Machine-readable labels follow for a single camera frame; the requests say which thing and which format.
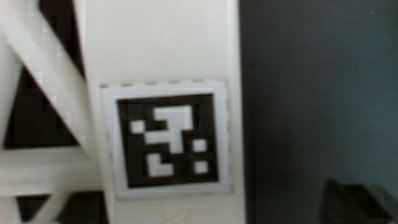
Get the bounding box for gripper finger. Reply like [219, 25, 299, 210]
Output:
[318, 178, 398, 224]

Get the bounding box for white chair side frame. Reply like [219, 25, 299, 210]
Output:
[0, 0, 247, 224]

